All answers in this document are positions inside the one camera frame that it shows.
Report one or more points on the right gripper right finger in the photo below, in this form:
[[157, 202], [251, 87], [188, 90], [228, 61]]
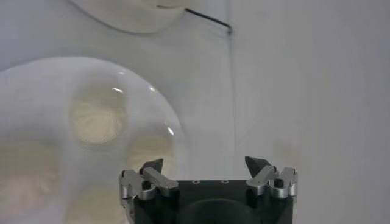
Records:
[[262, 175]]

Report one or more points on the white round plate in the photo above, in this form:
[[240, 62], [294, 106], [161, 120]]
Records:
[[45, 100]]

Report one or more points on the white electric cooker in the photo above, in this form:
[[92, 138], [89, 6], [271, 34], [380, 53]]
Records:
[[131, 15]]

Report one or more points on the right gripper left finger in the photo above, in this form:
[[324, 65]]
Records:
[[158, 181]]

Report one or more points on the white steamed baozi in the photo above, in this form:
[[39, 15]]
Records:
[[97, 118], [91, 207], [150, 155], [27, 176]]

